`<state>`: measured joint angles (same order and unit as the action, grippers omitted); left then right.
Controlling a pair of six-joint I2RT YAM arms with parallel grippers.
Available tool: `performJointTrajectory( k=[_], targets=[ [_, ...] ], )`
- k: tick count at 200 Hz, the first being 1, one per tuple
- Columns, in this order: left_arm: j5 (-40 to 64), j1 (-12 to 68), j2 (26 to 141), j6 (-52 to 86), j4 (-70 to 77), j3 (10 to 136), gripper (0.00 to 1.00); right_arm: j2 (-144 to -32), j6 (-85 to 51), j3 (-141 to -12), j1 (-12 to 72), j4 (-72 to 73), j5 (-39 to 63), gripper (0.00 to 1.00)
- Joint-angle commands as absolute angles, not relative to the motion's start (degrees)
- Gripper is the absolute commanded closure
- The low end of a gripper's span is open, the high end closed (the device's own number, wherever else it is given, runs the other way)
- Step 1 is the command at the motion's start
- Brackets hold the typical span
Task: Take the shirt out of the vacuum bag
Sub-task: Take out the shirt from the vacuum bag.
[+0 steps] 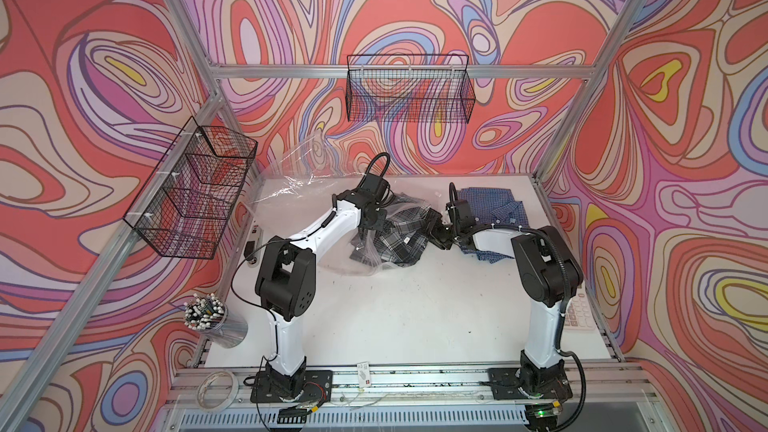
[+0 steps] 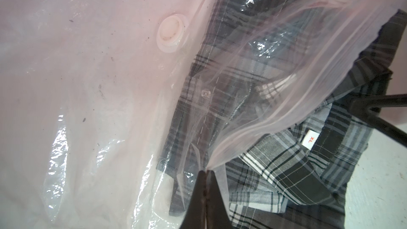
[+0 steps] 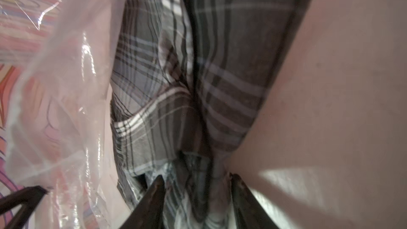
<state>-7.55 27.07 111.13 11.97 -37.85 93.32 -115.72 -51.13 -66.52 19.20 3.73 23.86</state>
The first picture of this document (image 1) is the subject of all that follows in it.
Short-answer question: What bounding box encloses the clear tape roll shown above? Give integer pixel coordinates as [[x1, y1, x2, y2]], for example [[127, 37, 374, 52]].
[[195, 371, 239, 414]]

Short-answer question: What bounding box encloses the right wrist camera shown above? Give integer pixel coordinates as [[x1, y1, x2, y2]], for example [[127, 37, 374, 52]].
[[446, 182, 476, 235]]

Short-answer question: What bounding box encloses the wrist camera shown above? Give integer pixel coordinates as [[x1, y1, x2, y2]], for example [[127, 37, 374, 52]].
[[357, 152, 391, 202], [446, 182, 476, 235]]

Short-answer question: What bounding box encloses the black wire basket back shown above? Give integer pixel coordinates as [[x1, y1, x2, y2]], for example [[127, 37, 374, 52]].
[[345, 52, 476, 124]]

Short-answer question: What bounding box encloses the grey plaid shirt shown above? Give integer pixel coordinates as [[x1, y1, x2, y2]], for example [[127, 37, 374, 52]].
[[350, 194, 442, 269]]

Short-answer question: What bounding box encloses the pink white calculator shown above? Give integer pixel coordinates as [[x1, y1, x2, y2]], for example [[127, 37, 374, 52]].
[[565, 289, 597, 332]]

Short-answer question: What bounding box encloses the clear plastic vacuum bag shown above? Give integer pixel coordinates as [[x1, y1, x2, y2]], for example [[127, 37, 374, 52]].
[[250, 134, 434, 276]]

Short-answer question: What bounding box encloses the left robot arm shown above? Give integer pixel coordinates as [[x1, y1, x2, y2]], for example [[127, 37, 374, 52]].
[[255, 190, 386, 379]]

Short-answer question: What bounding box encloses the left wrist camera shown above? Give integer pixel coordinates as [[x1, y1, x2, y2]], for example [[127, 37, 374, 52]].
[[357, 152, 391, 202]]

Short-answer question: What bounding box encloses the black wire basket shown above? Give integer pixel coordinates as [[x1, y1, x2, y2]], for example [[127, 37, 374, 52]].
[[345, 52, 476, 124], [123, 118, 258, 260]]

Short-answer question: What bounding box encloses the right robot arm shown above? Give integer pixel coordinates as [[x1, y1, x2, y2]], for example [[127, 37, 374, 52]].
[[427, 222, 584, 369]]

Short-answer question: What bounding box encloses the aluminium front rail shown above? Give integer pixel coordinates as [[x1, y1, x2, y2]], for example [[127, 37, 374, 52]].
[[152, 362, 676, 431]]

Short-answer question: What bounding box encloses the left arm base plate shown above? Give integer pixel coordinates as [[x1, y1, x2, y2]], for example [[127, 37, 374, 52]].
[[243, 368, 333, 405]]

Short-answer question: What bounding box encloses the aluminium frame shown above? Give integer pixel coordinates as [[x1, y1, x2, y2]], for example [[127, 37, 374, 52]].
[[1, 0, 629, 388]]

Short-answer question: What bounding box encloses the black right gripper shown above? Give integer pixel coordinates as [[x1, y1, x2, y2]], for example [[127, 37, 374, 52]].
[[417, 217, 460, 250]]

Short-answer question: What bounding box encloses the black wire basket left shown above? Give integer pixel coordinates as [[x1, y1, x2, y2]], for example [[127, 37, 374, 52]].
[[123, 118, 258, 260]]

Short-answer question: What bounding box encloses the clear cup of pens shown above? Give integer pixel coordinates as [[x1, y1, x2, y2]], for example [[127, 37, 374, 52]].
[[183, 294, 248, 349]]

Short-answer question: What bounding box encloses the small white cardboard box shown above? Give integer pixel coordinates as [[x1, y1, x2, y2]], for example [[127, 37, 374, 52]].
[[356, 362, 372, 389]]

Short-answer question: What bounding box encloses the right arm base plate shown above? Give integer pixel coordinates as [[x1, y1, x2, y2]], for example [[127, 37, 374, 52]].
[[486, 363, 573, 402]]

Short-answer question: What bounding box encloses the blue checked shirt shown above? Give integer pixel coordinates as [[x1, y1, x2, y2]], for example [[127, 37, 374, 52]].
[[457, 187, 530, 227]]

